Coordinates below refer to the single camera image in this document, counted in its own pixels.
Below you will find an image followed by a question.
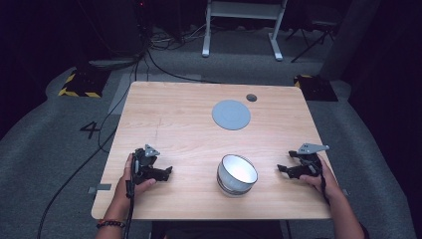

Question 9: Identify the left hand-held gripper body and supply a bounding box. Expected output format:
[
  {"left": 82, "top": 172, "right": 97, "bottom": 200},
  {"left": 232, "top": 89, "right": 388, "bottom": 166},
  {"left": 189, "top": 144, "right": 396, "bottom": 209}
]
[{"left": 131, "top": 143, "right": 161, "bottom": 186}]

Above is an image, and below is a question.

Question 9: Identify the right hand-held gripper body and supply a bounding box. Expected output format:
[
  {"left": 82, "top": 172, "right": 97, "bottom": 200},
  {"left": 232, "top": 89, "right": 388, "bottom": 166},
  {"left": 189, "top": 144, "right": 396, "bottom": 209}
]
[{"left": 295, "top": 142, "right": 330, "bottom": 179}]

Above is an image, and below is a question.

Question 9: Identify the person's right hand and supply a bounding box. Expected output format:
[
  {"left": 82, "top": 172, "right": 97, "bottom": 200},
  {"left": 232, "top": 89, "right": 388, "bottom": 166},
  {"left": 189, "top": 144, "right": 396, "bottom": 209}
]
[{"left": 299, "top": 154, "right": 343, "bottom": 200}]

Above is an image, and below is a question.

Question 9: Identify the person's left hand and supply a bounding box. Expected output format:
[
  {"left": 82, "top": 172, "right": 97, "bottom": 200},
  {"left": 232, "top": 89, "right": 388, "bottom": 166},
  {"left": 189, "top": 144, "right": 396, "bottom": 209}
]
[{"left": 113, "top": 152, "right": 157, "bottom": 210}]

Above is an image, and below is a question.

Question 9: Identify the grey round coaster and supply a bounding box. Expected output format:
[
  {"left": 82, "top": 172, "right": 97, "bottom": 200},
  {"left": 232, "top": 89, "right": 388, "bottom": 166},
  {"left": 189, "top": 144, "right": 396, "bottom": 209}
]
[{"left": 211, "top": 100, "right": 252, "bottom": 131}]

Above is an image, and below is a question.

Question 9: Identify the person's dark clothing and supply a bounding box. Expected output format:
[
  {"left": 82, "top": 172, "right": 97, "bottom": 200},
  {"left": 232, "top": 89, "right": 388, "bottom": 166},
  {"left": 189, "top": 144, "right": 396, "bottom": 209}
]
[{"left": 150, "top": 220, "right": 285, "bottom": 239}]

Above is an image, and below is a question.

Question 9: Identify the grey stand base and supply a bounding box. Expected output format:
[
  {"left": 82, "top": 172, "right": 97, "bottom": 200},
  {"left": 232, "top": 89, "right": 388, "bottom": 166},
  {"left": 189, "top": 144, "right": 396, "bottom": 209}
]
[{"left": 88, "top": 57, "right": 143, "bottom": 70}]

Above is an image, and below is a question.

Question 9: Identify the black tripod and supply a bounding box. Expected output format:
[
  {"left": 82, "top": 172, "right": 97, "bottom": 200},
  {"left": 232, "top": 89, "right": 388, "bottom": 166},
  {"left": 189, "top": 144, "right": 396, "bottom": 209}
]
[{"left": 284, "top": 19, "right": 336, "bottom": 64}]

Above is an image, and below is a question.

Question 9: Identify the grey pillar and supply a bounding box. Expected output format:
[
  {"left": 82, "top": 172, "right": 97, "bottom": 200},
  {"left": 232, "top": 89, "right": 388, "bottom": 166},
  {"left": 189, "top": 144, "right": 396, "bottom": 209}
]
[{"left": 318, "top": 0, "right": 382, "bottom": 82}]

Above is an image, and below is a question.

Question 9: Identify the right hand-held gripper black strap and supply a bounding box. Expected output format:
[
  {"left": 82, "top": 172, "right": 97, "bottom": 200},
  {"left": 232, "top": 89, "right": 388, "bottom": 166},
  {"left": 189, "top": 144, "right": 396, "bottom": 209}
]
[{"left": 317, "top": 162, "right": 330, "bottom": 205}]

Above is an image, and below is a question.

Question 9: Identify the left hand-held gripper black cable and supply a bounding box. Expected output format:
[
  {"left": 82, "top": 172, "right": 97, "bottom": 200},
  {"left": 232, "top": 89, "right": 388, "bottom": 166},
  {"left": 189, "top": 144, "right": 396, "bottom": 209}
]
[{"left": 122, "top": 154, "right": 139, "bottom": 239}]

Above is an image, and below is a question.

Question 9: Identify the long black floor cable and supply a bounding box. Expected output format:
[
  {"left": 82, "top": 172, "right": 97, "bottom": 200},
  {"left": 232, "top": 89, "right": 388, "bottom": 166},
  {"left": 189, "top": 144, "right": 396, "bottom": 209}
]
[{"left": 36, "top": 58, "right": 142, "bottom": 239}]

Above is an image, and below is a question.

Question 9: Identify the black yellow striped base plate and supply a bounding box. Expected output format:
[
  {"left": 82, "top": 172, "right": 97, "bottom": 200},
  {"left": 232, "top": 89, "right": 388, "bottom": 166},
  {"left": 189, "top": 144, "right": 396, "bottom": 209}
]
[
  {"left": 293, "top": 74, "right": 339, "bottom": 103},
  {"left": 58, "top": 67, "right": 111, "bottom": 100}
]

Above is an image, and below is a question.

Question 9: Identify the beaded bracelet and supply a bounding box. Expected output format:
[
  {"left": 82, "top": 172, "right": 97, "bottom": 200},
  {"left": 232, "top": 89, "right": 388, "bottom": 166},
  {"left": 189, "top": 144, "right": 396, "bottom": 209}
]
[{"left": 96, "top": 218, "right": 127, "bottom": 230}]

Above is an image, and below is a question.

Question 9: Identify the curved black floor cable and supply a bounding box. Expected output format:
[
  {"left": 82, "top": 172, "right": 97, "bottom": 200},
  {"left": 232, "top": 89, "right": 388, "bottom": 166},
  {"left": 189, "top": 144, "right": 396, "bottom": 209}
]
[{"left": 145, "top": 48, "right": 220, "bottom": 85}]

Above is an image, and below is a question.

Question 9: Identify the white desk frame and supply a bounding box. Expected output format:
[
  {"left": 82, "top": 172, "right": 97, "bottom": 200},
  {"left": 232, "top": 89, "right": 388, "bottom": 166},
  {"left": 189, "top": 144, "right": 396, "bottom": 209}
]
[{"left": 201, "top": 0, "right": 289, "bottom": 62}]

